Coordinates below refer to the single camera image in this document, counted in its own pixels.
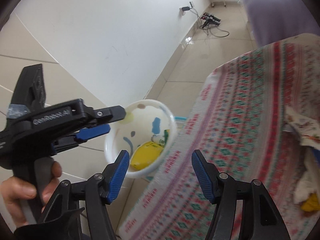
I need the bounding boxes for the white door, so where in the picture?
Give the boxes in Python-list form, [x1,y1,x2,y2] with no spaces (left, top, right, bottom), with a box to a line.
[0,12,110,155]

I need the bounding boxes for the patterned striped tablecloth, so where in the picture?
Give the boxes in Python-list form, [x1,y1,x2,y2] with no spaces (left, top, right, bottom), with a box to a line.
[119,34,320,240]

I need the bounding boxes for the purple bed blanket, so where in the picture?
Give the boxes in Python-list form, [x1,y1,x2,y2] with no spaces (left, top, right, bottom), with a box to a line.
[241,0,320,47]

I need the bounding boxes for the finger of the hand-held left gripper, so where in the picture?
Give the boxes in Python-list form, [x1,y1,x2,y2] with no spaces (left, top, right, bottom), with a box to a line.
[74,124,111,142]
[94,106,126,125]

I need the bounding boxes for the yellow crumpled wrapper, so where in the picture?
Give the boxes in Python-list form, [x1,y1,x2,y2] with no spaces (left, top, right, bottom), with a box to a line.
[301,192,320,212]

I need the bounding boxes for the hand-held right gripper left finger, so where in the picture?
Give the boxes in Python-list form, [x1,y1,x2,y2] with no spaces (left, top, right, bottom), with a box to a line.
[37,150,130,240]

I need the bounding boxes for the black wall charger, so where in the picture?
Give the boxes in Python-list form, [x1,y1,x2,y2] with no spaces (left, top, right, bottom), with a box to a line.
[179,2,195,15]

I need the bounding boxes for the black devices on floor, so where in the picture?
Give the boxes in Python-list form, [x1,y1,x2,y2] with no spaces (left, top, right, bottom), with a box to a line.
[199,12,222,29]

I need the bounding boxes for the yellow packet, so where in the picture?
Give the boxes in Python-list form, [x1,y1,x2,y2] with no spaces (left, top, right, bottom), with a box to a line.
[131,141,164,172]

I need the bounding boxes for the white green wrapper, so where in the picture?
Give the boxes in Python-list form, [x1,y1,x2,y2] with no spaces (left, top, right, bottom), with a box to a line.
[151,129,171,148]

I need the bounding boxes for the person's left hand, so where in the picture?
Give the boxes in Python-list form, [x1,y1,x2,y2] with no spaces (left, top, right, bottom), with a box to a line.
[0,161,63,228]

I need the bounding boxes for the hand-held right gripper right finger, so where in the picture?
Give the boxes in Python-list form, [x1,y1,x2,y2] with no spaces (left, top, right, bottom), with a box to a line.
[192,149,292,240]

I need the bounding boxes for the crumpled white tissue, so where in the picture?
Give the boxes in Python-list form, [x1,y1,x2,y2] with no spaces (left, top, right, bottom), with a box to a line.
[295,172,320,204]

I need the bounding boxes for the white printed plastic bucket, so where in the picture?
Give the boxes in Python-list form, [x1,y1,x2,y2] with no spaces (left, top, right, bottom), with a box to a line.
[104,99,177,179]

